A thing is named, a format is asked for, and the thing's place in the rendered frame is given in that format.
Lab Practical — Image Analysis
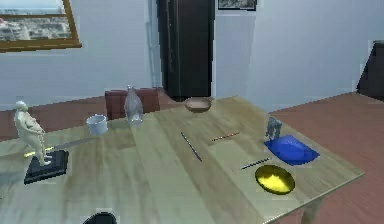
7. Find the light wooden dining table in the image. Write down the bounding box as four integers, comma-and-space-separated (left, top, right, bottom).
0, 95, 366, 224

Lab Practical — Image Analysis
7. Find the cream figure statue black base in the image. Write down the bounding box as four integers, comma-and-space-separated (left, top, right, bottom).
13, 100, 70, 185

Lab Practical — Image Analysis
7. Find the brown wooden bowl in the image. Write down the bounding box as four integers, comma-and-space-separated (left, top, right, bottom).
183, 96, 213, 114

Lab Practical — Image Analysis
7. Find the clear glass bottle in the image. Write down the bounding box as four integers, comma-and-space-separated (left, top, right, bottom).
123, 84, 145, 125

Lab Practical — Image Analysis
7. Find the dark brown room door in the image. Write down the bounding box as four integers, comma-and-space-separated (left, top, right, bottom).
156, 0, 216, 102

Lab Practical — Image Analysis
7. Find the dark red chair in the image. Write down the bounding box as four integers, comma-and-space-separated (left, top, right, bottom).
104, 87, 161, 121

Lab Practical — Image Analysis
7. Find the dark blue thin pencil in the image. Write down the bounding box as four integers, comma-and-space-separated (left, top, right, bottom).
240, 157, 272, 171

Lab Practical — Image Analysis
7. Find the small grey blue figurine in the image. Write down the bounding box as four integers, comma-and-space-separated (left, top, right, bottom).
265, 116, 283, 142

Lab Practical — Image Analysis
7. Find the white round cup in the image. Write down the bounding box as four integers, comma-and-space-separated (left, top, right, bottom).
85, 114, 109, 136

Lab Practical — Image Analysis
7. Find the blue rectangular dish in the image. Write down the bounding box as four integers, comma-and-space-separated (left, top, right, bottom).
263, 134, 321, 167

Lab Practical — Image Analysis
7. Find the yellow round bowl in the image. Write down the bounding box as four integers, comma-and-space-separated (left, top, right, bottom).
254, 164, 296, 196

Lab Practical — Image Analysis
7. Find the black rounded chair back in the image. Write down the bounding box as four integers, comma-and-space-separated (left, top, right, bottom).
82, 211, 118, 224

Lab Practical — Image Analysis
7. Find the wooden framed window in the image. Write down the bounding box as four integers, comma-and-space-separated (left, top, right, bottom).
0, 0, 83, 54

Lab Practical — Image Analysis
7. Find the dark brown cupboard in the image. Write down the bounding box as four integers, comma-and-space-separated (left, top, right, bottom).
355, 40, 384, 102

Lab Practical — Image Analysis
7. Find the black framed wall picture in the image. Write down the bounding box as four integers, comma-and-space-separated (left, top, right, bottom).
217, 0, 258, 12

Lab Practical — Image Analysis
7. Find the yellow handled grey knife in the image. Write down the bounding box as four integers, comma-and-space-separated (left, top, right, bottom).
23, 137, 96, 158

